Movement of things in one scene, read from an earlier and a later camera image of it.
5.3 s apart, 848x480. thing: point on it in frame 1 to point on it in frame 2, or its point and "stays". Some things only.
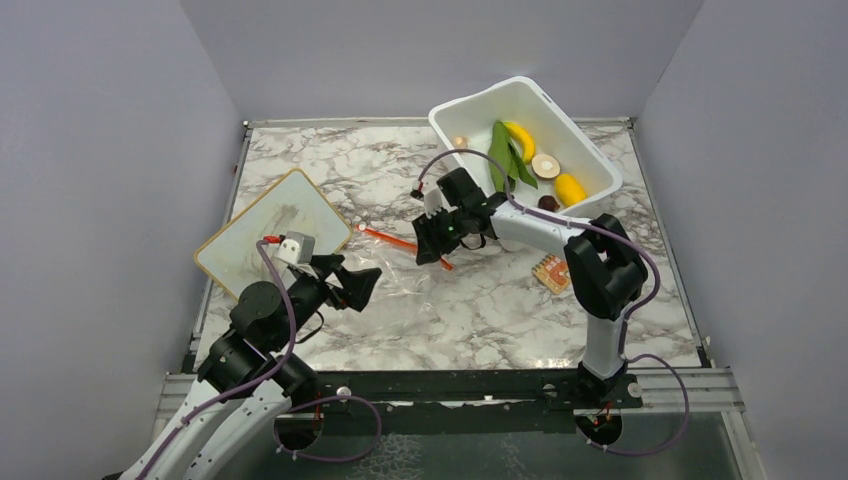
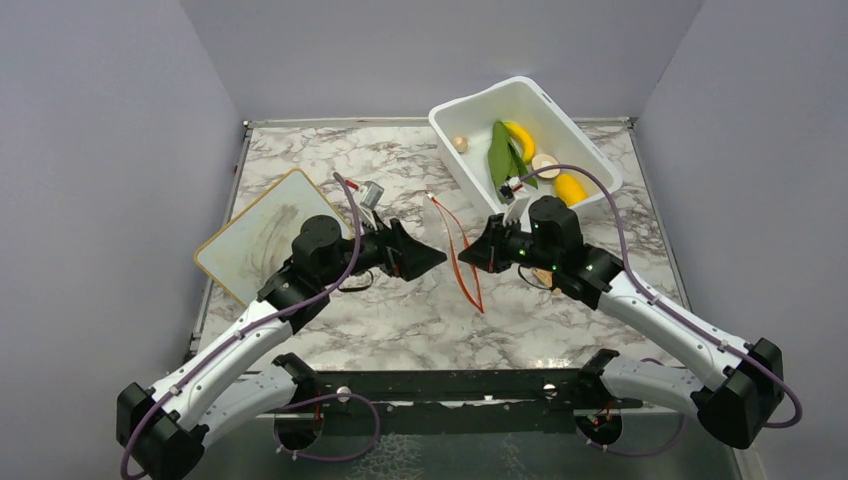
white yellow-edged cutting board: x=292 y=204 stays
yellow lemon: x=568 y=190 stays
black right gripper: x=430 y=245 to x=487 y=252
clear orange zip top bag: x=408 y=296 to x=460 y=252
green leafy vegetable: x=501 y=149 stays
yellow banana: x=525 y=138 stays
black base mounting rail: x=467 y=402 stays
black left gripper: x=357 y=285 to x=401 y=255
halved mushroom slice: x=545 y=166 stays
